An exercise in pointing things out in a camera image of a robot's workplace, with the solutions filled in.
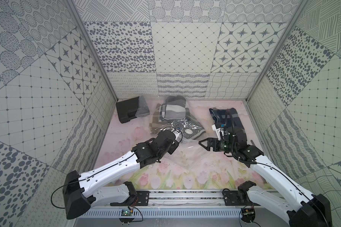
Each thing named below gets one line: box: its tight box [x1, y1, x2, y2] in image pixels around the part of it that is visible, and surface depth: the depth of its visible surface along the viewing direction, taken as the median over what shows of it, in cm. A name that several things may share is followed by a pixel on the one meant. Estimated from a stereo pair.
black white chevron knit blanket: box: [171, 113, 207, 141], surface depth 98 cm
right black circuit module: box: [240, 208, 256, 223], surface depth 74 cm
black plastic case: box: [115, 96, 140, 124], surface depth 106 cm
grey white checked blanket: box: [158, 95, 190, 123], surface depth 109 cm
